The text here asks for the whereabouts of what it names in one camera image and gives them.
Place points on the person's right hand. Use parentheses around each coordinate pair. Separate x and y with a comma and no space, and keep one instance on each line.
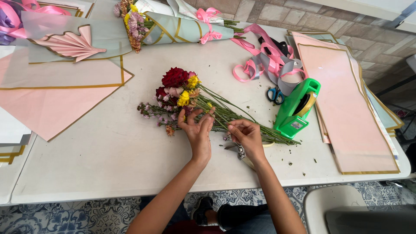
(248,138)

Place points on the person's left hand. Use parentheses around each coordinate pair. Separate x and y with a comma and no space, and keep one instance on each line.
(197,138)

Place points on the bunch of mixed cut flowers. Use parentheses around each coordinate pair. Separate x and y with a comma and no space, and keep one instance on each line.
(195,104)

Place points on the green tape dispenser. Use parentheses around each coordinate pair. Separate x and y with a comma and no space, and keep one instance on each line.
(291,112)

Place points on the person's black shoe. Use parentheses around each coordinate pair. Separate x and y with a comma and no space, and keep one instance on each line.
(201,211)

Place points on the grey satin ribbon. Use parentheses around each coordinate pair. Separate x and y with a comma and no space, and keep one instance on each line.
(281,70)

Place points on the person's dark trousers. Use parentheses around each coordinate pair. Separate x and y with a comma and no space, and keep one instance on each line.
(247,217)

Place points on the pink satin ribbon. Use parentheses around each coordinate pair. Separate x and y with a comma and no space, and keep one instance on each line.
(252,48)

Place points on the black ribbon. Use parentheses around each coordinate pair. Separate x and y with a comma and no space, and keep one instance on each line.
(276,45)

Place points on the stack of pink wrapping sheets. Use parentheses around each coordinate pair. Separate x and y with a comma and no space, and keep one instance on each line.
(341,104)

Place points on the bouquet in pale green wrap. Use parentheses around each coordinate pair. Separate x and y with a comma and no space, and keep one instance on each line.
(175,31)

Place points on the white plastic chair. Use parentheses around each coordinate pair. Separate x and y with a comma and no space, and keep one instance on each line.
(338,208)

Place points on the bouquet in white wrap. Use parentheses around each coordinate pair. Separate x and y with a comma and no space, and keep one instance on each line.
(182,8)

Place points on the translucent green wrapping sheet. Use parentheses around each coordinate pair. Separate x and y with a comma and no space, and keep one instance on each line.
(107,35)

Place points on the pink gold-edged wrapping sheet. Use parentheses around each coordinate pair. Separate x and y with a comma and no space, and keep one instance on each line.
(48,97)

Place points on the pink fan-folded paper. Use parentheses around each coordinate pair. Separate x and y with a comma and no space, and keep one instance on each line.
(73,44)

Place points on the white shelf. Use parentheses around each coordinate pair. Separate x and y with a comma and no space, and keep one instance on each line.
(367,8)

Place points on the stack of white papers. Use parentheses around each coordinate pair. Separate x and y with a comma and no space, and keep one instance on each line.
(13,136)

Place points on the heap of pink purple ribbons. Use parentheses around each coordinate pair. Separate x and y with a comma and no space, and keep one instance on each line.
(16,16)

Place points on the black metal frame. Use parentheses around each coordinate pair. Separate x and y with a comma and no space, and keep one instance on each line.
(396,107)

